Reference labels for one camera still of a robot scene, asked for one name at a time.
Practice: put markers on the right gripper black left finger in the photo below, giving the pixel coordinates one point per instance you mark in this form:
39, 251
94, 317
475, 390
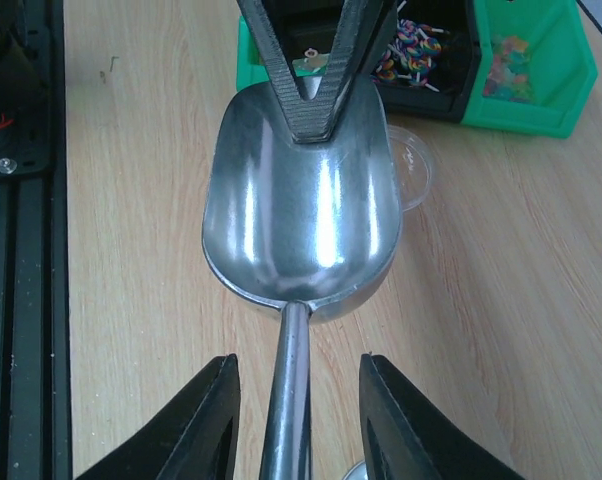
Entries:
194, 436

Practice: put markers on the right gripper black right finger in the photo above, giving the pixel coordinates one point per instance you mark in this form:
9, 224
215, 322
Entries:
405, 436

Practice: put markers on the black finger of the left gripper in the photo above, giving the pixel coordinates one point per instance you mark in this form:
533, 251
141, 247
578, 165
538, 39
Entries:
363, 29
279, 70

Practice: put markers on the black bin with lollipops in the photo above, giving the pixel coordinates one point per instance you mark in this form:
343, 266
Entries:
416, 55

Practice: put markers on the silver metal scoop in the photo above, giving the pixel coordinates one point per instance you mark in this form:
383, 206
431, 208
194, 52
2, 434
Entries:
308, 231

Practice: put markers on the green bin with gummy candies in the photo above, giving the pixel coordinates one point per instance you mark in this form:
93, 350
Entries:
520, 66

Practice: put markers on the silver metal jar lid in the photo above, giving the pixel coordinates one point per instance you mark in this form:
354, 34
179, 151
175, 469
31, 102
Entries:
357, 472

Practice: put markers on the clear plastic candy jar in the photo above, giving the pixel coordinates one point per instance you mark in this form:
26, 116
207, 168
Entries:
414, 163

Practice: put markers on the black aluminium frame rail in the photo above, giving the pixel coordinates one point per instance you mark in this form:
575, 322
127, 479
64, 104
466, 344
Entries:
35, 418

